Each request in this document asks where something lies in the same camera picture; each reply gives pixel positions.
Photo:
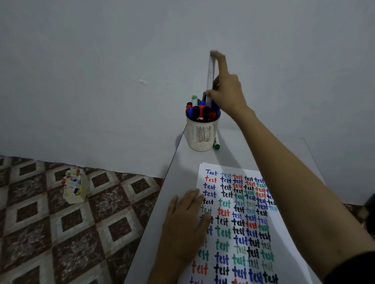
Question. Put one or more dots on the light blue capped white marker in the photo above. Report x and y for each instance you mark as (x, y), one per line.
(211, 71)

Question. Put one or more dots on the slim white marker green end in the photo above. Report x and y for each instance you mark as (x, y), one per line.
(194, 98)

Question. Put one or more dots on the person's right forearm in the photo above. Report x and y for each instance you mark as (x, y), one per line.
(300, 194)

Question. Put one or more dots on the black capped slim white marker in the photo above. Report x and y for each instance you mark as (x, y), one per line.
(196, 112)

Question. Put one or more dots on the white marker with red ends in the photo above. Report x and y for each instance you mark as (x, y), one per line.
(212, 115)

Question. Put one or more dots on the green capped white marker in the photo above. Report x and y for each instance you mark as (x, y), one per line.
(216, 142)

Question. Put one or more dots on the grey drawer cabinet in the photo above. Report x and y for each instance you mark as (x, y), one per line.
(185, 172)

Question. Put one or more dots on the white paper with colored writing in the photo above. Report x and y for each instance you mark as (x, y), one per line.
(293, 278)

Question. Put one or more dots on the person's right hand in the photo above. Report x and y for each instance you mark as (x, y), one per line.
(231, 95)

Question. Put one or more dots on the small cream box of pens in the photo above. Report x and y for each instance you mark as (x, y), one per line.
(74, 197)

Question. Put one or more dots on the black capped script label marker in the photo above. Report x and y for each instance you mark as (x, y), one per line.
(206, 112)

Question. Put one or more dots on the person's left hand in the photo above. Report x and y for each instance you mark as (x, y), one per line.
(183, 237)

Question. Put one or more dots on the beige mesh cup black rim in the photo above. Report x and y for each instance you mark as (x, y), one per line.
(201, 136)

